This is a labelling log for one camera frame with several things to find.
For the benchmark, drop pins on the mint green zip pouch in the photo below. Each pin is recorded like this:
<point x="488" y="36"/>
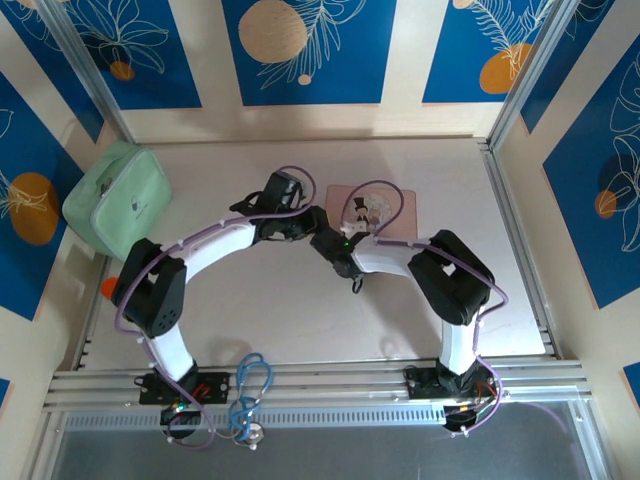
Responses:
<point x="120" y="205"/>

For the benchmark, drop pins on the orange lid pill bottle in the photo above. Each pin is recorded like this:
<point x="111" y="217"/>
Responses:
<point x="109" y="287"/>

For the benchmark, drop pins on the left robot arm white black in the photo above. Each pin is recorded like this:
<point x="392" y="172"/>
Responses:
<point x="220" y="245"/>

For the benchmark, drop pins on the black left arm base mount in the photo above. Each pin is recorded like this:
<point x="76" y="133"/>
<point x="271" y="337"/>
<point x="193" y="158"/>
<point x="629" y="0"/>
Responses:
<point x="215" y="387"/>

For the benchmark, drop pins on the aluminium corner post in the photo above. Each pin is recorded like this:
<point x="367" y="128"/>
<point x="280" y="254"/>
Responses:
<point x="530" y="70"/>
<point x="85" y="65"/>

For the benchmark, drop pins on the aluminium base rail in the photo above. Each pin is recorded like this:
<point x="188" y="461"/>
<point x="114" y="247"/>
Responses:
<point x="325" y="385"/>

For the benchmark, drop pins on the pink rectangular box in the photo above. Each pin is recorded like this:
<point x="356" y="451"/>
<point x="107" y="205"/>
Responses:
<point x="395" y="210"/>

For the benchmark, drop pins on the aluminium table side rail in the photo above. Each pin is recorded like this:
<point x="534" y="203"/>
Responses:
<point x="515" y="240"/>
<point x="87" y="330"/>

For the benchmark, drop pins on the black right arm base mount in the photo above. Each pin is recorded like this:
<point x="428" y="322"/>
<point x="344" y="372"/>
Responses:
<point x="425" y="385"/>

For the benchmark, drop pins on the blue stethoscope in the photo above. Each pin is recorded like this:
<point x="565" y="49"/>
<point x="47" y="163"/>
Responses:
<point x="255" y="365"/>

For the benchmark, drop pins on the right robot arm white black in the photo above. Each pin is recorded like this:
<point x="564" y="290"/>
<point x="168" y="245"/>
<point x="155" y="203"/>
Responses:
<point x="380" y="257"/>

